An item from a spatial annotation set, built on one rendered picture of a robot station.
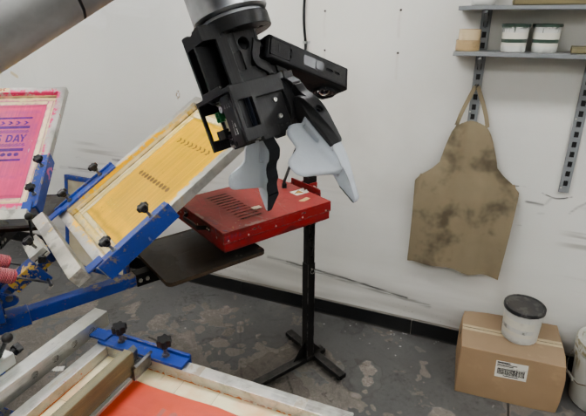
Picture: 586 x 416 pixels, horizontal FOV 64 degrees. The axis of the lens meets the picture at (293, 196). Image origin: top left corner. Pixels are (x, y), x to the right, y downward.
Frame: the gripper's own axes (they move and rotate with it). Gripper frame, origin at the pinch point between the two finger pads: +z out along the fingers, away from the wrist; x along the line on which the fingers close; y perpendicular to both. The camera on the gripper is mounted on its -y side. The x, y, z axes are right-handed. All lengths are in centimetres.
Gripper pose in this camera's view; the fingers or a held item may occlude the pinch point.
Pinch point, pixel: (313, 205)
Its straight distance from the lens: 50.1
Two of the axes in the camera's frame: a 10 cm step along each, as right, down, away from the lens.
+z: 3.2, 9.4, 1.4
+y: -7.5, 3.4, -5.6
